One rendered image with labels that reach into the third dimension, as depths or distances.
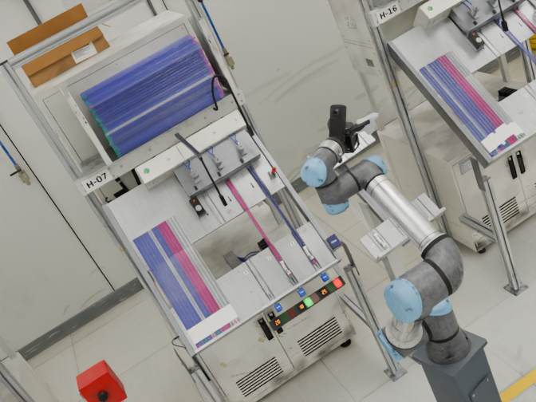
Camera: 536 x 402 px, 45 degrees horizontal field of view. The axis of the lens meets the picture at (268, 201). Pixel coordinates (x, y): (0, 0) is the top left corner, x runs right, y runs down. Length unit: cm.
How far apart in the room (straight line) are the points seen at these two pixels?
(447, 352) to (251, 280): 80
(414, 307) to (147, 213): 132
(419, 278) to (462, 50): 158
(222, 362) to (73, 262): 172
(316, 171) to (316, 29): 273
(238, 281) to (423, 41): 138
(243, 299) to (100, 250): 201
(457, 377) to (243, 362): 112
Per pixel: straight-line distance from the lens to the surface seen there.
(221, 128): 268
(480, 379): 240
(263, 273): 258
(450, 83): 299
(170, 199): 268
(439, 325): 217
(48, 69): 289
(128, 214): 269
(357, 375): 315
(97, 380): 265
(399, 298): 173
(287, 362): 314
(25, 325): 460
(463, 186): 324
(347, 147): 202
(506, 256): 315
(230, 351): 298
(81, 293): 453
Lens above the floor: 221
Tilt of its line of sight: 28 degrees down
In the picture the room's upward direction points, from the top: 26 degrees counter-clockwise
